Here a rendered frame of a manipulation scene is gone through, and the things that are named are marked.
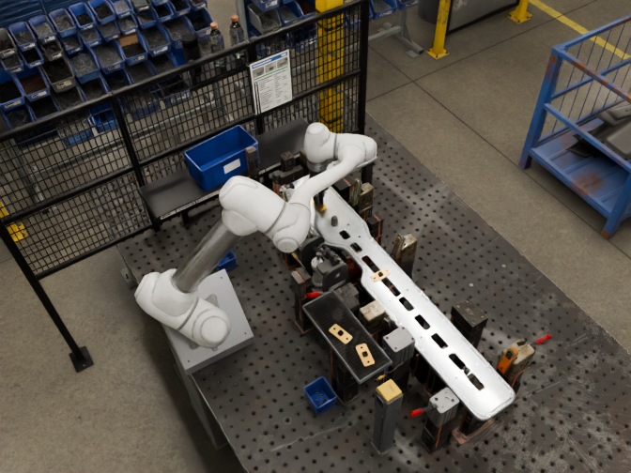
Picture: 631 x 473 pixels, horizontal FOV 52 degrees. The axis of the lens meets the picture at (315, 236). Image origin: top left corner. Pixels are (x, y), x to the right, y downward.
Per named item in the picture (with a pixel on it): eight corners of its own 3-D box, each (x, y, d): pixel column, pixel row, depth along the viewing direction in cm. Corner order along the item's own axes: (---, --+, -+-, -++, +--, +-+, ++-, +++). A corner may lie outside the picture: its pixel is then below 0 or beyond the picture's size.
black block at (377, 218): (386, 259, 311) (390, 219, 289) (368, 268, 308) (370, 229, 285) (377, 248, 316) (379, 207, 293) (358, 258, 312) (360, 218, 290)
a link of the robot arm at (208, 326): (210, 350, 268) (221, 359, 247) (173, 328, 262) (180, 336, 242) (232, 315, 270) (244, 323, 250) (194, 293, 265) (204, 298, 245)
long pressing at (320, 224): (525, 393, 234) (526, 391, 233) (477, 427, 226) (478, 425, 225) (316, 171, 310) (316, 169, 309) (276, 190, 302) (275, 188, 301)
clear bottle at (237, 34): (249, 56, 295) (244, 17, 280) (237, 62, 293) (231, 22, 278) (242, 50, 299) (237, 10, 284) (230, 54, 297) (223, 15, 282)
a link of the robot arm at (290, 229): (319, 212, 227) (288, 190, 223) (312, 245, 213) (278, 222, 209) (298, 234, 234) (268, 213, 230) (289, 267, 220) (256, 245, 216)
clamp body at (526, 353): (522, 395, 265) (544, 350, 237) (495, 414, 260) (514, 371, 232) (504, 375, 270) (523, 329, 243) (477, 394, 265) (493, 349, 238)
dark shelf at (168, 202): (326, 144, 320) (325, 140, 317) (157, 222, 290) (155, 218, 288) (301, 120, 332) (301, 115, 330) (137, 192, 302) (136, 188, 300)
